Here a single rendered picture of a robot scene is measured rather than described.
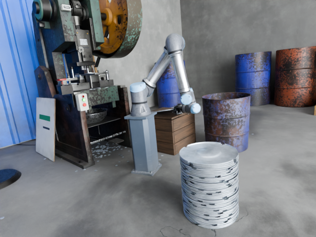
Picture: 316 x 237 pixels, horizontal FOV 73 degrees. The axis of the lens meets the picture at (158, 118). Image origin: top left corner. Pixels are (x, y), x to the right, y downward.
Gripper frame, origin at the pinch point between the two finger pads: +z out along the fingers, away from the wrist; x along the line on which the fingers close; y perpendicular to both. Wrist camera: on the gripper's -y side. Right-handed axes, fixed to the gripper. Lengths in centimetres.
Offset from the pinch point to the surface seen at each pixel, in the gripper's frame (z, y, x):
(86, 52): 40, 61, -62
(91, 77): 37, 60, -39
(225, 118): -29.4, -28.6, 13.1
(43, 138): 85, 111, 12
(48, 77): 68, 95, -47
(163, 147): 10.8, 11.9, 34.1
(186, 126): 5.6, -12.9, 18.2
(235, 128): -32, -36, 23
